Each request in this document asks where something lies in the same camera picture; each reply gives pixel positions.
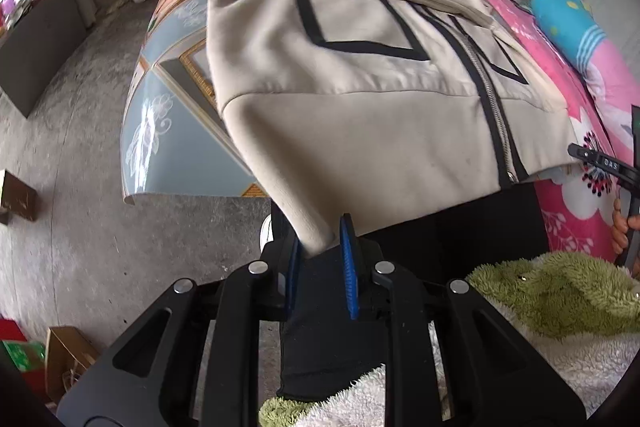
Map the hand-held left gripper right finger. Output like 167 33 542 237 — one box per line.
339 213 586 427

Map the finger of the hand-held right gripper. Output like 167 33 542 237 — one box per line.
567 143 608 172

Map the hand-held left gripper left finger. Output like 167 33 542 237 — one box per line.
57 227 303 427

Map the beige zip jacket black trim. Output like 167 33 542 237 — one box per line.
206 0 583 255

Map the person's right hand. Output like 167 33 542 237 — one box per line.
611 197 640 258

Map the pink flower blanket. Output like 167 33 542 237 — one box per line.
405 0 636 265

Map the blue pink pillow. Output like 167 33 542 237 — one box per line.
530 0 640 142

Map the green and white fuzzy garment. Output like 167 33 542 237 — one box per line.
259 252 640 427

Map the fruit print tablecloth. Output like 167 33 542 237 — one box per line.
122 0 581 208

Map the open cardboard box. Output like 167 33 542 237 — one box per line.
45 327 101 403

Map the red and green box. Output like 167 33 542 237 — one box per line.
0 317 48 375

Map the brown closed box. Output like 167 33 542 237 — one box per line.
0 171 38 223

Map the dark grey panel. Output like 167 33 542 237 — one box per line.
0 0 88 118

